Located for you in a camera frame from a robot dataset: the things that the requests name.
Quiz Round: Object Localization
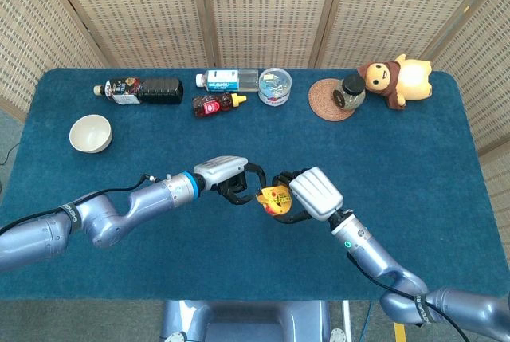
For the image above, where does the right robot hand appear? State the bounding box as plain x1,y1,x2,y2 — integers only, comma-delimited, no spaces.
270,166,344,226

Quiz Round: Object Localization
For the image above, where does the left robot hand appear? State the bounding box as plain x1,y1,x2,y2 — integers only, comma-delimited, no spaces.
194,155,267,206

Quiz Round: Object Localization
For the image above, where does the yellow tape measure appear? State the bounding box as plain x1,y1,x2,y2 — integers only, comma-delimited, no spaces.
255,184,295,218

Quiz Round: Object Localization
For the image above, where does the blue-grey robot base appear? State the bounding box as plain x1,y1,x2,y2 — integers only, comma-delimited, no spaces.
159,299,332,342

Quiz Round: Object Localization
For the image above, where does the bear-shaped honey bottle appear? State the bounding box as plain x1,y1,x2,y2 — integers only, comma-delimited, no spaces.
192,92,248,119

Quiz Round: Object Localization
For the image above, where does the clear bottle blue label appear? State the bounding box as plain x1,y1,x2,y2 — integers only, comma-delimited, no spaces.
194,69,261,92

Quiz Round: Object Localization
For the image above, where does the blue table cloth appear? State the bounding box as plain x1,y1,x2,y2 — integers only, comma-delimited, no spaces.
0,68,510,302

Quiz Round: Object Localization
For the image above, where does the round woven coaster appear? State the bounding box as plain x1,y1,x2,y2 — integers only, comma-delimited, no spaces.
308,78,355,122

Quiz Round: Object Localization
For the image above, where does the clear round tub of clips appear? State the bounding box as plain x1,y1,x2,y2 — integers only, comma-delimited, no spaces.
257,67,292,107

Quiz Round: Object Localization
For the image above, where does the dark sauce bottle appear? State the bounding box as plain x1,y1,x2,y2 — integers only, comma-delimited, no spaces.
93,77,185,106

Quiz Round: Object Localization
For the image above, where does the glass jar black lid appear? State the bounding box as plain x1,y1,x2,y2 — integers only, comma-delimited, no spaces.
332,73,367,111

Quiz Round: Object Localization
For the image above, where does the white pole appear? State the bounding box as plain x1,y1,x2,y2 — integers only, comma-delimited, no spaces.
342,301,354,342

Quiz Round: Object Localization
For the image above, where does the cream bowl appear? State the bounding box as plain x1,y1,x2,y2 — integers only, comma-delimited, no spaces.
69,114,113,154

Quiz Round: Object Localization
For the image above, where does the yellow plush toy brown hood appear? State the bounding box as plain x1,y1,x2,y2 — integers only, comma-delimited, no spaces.
357,53,434,111

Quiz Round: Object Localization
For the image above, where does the bamboo folding screen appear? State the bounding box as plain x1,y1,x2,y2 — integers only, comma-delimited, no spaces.
0,0,510,239

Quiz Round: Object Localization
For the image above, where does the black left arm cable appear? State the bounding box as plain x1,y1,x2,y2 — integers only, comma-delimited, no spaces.
0,174,160,236

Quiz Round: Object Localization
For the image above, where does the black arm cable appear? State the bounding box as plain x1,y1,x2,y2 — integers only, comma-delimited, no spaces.
0,174,160,236
345,253,472,342

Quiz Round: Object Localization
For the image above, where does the blue floor cable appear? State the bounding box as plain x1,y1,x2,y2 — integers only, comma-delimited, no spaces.
360,301,375,342

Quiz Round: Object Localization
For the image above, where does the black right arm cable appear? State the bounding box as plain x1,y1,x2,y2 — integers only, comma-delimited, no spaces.
345,253,472,342

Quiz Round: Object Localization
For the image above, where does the black floor cable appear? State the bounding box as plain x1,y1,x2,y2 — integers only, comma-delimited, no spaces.
0,144,19,167

